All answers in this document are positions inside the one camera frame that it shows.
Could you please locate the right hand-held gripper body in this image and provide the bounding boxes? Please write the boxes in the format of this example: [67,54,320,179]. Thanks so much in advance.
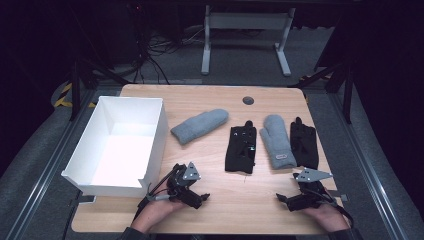
[285,167,335,212]

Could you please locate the grey mitten with label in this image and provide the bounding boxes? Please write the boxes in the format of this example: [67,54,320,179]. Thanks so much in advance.
[259,114,298,170]

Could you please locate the grey metal floor rail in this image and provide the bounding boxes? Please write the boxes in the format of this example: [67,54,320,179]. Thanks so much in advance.
[327,92,409,240]
[5,89,98,240]

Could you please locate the person's left hand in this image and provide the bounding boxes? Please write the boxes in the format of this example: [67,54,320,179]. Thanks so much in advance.
[130,197,188,234]

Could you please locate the yellow black hazard tape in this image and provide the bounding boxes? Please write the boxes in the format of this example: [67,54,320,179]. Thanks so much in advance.
[52,82,98,109]

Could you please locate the black metal stand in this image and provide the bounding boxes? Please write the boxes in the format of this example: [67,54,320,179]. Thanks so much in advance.
[287,59,355,125]
[68,57,132,122]

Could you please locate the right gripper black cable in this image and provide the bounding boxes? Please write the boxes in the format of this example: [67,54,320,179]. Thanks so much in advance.
[318,188,355,228]

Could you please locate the white metal desk frame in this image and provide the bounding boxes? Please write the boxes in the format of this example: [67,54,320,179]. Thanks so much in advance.
[200,4,297,77]

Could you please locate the tangle of black floor cables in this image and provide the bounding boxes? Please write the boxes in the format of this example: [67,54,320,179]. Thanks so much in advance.
[125,2,208,85]

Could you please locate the plain black glove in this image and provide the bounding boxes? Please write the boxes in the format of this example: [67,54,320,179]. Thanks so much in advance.
[289,116,320,170]

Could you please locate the white open box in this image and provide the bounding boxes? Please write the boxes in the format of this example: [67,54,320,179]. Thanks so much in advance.
[61,95,169,199]

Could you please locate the person's right hand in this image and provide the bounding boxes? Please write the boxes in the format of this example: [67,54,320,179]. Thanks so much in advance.
[301,203,352,233]

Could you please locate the black glove with reflective marks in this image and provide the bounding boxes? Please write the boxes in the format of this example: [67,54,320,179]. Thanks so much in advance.
[224,120,258,175]

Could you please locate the plain grey mitten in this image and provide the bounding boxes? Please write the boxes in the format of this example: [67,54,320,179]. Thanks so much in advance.
[170,108,230,146]

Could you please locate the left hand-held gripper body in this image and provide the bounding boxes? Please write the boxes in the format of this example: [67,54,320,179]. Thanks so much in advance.
[165,161,203,210]

